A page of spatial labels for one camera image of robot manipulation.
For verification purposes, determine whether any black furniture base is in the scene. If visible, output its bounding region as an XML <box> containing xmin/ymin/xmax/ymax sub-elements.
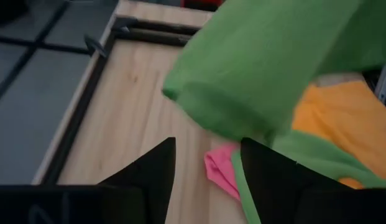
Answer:
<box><xmin>0</xmin><ymin>0</ymin><xmax>29</xmax><ymax>25</ymax></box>

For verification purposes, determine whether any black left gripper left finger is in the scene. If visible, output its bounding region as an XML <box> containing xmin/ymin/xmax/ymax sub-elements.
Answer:
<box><xmin>0</xmin><ymin>137</ymin><xmax>177</xmax><ymax>224</ymax></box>

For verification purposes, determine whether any orange microfiber towel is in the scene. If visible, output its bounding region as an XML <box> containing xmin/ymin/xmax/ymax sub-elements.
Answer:
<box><xmin>291</xmin><ymin>80</ymin><xmax>386</xmax><ymax>190</ymax></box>

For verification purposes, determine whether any pink microfiber towel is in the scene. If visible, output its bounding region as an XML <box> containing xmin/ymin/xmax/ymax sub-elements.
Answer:
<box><xmin>203</xmin><ymin>142</ymin><xmax>242</xmax><ymax>202</ymax></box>

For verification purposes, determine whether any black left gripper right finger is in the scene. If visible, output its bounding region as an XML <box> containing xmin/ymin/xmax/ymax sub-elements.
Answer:
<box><xmin>241</xmin><ymin>138</ymin><xmax>386</xmax><ymax>224</ymax></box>

